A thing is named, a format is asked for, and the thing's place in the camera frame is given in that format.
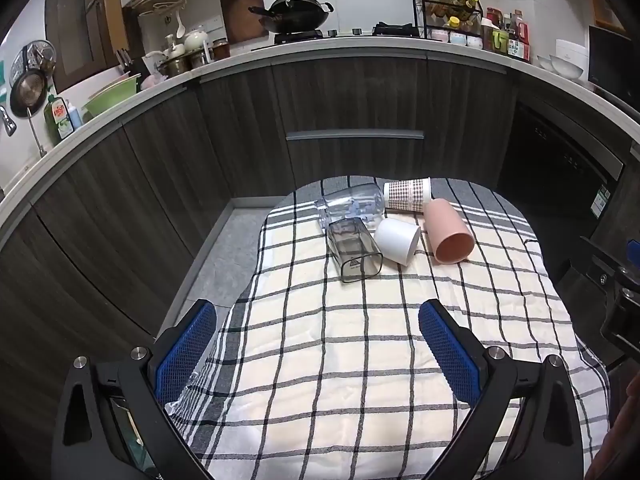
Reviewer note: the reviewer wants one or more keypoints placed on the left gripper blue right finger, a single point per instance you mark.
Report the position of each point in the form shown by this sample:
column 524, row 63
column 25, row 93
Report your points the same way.
column 545, row 441

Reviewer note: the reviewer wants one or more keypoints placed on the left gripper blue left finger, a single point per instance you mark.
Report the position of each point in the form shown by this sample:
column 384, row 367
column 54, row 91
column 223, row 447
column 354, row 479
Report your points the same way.
column 112, row 422

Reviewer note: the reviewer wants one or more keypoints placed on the pink plastic cup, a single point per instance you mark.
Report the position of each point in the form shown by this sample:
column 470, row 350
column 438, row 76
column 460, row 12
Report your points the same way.
column 449, row 237

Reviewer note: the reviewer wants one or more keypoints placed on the plain white cup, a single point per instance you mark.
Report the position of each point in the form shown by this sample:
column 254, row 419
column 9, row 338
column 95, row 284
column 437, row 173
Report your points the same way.
column 397, row 240

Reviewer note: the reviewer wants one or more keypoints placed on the patterned paper cup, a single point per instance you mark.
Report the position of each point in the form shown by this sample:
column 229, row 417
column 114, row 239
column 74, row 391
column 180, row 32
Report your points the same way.
column 407, row 195

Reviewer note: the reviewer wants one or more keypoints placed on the clear plastic cup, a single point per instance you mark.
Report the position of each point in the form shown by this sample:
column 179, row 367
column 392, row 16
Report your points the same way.
column 363, row 201

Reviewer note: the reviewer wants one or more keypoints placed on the smoky square transparent cup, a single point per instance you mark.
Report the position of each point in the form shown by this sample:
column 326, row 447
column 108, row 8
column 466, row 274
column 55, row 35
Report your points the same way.
column 354, row 251

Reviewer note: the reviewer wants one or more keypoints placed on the checkered white tablecloth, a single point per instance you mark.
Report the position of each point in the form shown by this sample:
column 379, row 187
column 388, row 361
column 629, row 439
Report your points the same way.
column 313, row 378

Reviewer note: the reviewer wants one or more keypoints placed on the white bowl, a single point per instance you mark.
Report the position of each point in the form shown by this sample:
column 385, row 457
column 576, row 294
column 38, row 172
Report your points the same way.
column 566, row 69

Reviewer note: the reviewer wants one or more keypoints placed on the black microwave oven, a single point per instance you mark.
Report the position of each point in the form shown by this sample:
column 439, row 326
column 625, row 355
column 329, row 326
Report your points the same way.
column 614, row 65

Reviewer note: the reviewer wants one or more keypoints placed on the red label sauce bottle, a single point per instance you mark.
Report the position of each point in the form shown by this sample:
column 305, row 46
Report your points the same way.
column 518, row 45

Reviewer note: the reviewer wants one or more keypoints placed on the green dish soap bottle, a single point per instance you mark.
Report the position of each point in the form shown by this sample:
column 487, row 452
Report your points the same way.
column 57, row 118

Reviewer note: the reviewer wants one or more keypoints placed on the black spice rack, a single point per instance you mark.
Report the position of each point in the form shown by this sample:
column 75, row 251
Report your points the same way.
column 434, row 17

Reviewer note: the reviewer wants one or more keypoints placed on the green basin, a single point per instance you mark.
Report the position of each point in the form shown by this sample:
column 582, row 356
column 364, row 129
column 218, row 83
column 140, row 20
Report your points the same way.
column 119, row 90

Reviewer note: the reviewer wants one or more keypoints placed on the hanging frying pan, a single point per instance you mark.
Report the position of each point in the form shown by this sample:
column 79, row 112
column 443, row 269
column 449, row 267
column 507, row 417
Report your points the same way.
column 29, row 91

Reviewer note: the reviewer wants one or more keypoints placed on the white teapot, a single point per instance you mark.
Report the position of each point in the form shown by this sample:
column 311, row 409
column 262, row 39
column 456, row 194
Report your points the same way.
column 194, row 39

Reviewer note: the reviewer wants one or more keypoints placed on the gas stove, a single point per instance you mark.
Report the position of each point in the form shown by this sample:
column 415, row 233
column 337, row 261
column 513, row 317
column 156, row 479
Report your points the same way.
column 293, row 37

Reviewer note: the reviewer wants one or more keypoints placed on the black wok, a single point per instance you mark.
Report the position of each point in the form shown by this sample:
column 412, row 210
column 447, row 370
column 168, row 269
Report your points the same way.
column 293, row 16

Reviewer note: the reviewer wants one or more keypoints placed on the wooden cutting board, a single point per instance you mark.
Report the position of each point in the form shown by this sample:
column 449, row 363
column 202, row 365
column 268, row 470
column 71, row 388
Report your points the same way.
column 239, row 23

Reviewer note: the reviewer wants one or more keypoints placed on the metal drawer handle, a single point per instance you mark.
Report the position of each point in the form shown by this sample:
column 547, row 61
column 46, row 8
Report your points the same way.
column 335, row 134

